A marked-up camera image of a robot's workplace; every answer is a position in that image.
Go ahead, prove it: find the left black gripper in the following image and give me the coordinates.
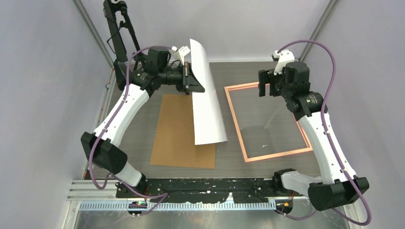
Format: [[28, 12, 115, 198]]
[[159, 62, 205, 93]]

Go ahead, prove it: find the cat photo print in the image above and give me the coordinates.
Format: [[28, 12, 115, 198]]
[[190, 39, 228, 145]]

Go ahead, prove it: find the clear acrylic sheet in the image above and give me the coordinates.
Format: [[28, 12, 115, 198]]
[[229, 85, 309, 157]]

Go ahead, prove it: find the brown cardboard backing board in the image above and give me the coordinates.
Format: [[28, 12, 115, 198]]
[[150, 94, 216, 169]]

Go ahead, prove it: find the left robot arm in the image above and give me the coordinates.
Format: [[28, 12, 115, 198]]
[[81, 46, 206, 198]]

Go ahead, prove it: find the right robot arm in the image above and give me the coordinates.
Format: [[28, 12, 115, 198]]
[[258, 62, 370, 211]]

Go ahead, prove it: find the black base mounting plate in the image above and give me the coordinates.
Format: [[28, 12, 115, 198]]
[[134, 178, 297, 204]]

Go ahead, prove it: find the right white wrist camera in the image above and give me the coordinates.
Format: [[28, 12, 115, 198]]
[[272, 50, 295, 75]]

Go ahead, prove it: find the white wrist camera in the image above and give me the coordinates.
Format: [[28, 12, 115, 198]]
[[272, 50, 295, 75], [170, 46, 191, 64]]

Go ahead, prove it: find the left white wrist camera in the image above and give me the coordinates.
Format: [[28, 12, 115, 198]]
[[170, 46, 191, 64]]

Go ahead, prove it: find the black camera tripod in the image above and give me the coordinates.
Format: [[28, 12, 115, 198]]
[[118, 0, 147, 70]]

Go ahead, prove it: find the aluminium rail front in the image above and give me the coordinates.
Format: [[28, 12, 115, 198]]
[[67, 177, 355, 212]]

